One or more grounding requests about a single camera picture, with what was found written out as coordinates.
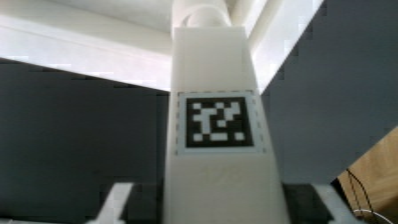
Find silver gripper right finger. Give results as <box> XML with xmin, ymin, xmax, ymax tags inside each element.
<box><xmin>283</xmin><ymin>182</ymin><xmax>365</xmax><ymax>224</ymax></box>

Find white desk top tray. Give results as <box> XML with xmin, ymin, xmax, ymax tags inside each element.
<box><xmin>0</xmin><ymin>0</ymin><xmax>327</xmax><ymax>90</ymax></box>

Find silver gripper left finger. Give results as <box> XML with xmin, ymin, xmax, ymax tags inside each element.
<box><xmin>86</xmin><ymin>181</ymin><xmax>166</xmax><ymax>224</ymax></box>

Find white desk leg with tags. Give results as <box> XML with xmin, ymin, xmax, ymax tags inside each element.
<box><xmin>164</xmin><ymin>0</ymin><xmax>290</xmax><ymax>224</ymax></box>

